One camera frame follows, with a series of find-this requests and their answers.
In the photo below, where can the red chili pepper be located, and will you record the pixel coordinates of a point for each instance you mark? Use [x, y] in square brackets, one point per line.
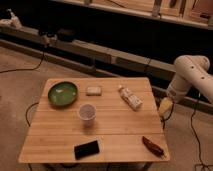
[152, 147]

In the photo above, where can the green round plate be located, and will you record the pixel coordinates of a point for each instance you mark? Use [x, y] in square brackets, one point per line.
[63, 94]

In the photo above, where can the cream yellow gripper tip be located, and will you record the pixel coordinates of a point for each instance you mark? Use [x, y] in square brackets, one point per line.
[165, 104]

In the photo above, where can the black round object on ledge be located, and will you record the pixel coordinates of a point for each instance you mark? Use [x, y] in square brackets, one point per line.
[66, 35]

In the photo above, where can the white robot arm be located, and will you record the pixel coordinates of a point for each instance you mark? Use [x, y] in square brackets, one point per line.
[191, 71]

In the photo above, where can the white plastic bottle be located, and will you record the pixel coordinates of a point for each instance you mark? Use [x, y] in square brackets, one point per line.
[129, 97]

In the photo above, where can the white figure on ledge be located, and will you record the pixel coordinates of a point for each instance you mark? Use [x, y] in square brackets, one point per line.
[13, 21]

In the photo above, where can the wooden table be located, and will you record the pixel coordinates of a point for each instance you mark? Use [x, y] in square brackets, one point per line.
[119, 129]

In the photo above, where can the black rectangular sponge block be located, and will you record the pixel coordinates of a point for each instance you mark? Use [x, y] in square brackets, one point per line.
[86, 149]

